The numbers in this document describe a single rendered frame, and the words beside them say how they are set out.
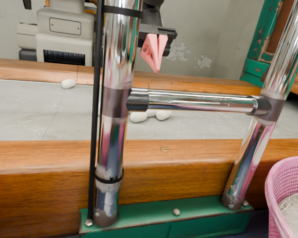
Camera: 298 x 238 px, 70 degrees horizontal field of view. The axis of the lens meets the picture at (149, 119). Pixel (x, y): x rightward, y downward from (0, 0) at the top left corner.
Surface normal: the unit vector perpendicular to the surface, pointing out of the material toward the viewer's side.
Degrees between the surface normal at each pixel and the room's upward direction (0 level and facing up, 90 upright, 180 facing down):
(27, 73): 45
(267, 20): 90
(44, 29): 98
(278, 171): 75
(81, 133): 0
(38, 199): 90
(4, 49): 90
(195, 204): 0
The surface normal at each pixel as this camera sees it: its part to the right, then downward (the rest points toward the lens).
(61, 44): 0.19, 0.54
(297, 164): 0.39, 0.17
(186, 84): 0.29, -0.34
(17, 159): 0.15, -0.91
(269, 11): -0.95, -0.02
